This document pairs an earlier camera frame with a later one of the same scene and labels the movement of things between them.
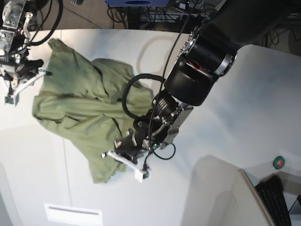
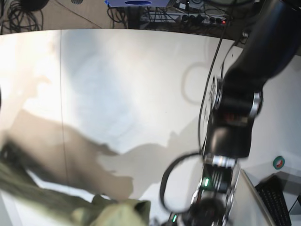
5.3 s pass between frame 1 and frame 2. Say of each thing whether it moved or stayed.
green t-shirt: moved
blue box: stayed
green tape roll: stayed
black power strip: stayed
